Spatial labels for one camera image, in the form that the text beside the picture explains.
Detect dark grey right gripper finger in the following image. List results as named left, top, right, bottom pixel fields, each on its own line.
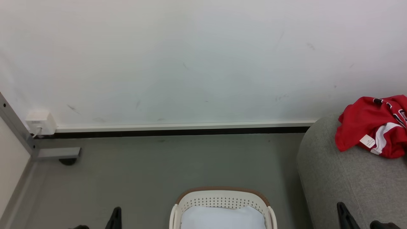
left=337, top=202, right=362, bottom=229
left=370, top=220, right=402, bottom=229

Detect red white sports jersey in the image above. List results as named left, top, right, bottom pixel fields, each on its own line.
left=335, top=94, right=407, bottom=159

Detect grey fabric sofa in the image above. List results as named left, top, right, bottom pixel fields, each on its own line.
left=296, top=111, right=407, bottom=229

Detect beige partition panel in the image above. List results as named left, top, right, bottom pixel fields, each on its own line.
left=0, top=117, right=31, bottom=217

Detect black baseboard strip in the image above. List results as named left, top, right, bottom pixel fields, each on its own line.
left=33, top=127, right=311, bottom=139

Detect white cloth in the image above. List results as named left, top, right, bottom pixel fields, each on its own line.
left=180, top=205, right=267, bottom=229

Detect cream plastic laundry basket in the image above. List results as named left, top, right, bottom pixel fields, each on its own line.
left=169, top=187, right=278, bottom=229

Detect white wall socket box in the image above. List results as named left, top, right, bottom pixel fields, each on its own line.
left=25, top=110, right=57, bottom=136

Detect white wall trim strip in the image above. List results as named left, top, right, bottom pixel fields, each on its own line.
left=55, top=120, right=317, bottom=133

